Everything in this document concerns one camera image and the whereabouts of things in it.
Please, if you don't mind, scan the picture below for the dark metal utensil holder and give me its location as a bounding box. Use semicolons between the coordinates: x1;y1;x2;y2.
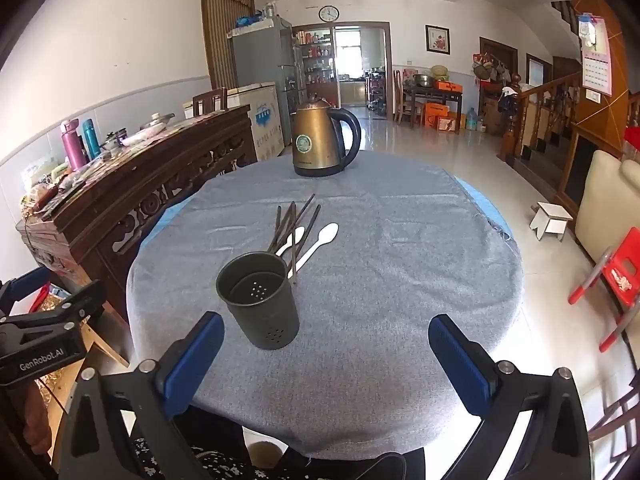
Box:
216;252;299;351

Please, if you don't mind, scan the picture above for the dark wooden chopstick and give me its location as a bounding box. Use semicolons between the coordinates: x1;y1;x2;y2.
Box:
288;205;321;274
267;205;282;252
272;203;294;252
273;194;314;254
288;202;297;278

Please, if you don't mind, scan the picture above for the white plastic spoon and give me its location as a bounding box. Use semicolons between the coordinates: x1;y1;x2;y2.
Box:
288;222;340;278
276;226;305;257

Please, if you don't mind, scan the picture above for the person's left hand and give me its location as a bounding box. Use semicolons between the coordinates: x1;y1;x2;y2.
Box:
15;382;52;455

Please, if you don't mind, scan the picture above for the carved dark wooden sideboard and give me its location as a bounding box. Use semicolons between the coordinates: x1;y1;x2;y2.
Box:
16;105;257;322

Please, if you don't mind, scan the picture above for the teal thermos bottle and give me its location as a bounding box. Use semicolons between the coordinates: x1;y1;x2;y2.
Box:
82;118;101;159

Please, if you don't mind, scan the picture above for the pink thermos bottle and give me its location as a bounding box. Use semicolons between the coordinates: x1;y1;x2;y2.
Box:
60;118;88;171

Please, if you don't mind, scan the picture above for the red plastic chair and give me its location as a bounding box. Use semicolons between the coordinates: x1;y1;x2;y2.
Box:
567;226;640;353

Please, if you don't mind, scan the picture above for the small white stool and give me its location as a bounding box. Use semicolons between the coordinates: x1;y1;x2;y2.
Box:
529;202;574;242

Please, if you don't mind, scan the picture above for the blue table cover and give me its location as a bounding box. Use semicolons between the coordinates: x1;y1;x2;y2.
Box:
456;178;513;240

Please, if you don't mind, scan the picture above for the cream sofa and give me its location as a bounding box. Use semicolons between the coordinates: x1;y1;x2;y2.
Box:
575;150;640;261

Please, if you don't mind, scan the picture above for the grey tablecloth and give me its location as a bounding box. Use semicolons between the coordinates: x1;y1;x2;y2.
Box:
126;152;524;460

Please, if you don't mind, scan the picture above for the wooden chair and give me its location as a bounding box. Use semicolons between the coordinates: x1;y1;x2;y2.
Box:
192;87;228;117

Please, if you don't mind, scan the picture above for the white chest freezer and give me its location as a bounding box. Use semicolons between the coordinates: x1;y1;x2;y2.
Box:
182;81;286;163

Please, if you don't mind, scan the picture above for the gold electric kettle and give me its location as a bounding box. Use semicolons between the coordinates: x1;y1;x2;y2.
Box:
292;98;361;177

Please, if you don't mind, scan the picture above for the water jug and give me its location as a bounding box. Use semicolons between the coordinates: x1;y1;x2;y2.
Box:
465;107;477;131

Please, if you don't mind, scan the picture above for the grey refrigerator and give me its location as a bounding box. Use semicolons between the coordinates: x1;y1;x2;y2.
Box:
227;15;306;146

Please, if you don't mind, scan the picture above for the wooden stair railing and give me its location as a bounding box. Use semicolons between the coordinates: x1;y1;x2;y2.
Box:
498;70;582;162

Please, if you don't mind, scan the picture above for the orange box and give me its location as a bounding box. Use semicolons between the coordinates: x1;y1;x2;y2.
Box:
423;103;449;129

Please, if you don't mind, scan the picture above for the dark wooden side table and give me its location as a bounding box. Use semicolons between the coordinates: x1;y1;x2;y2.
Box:
402;81;463;133

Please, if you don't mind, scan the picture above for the framed flower picture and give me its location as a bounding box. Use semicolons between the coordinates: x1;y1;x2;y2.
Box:
425;25;450;55

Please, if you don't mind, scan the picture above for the wall calendar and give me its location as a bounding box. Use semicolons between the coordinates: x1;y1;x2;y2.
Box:
578;13;612;96

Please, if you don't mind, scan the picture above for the round wall clock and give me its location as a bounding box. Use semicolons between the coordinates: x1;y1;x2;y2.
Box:
318;4;340;23

